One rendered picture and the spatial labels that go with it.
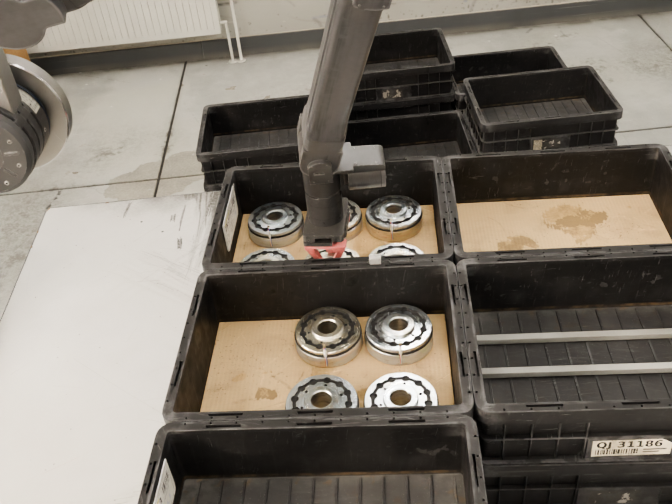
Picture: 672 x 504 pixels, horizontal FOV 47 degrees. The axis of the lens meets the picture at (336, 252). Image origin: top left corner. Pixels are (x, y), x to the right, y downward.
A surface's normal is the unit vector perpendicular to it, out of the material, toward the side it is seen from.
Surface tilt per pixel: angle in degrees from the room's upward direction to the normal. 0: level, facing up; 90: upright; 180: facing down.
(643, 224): 0
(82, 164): 0
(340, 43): 114
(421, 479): 0
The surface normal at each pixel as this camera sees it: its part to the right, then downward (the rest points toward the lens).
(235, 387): -0.08, -0.78
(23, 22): 0.08, 0.89
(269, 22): 0.05, 0.62
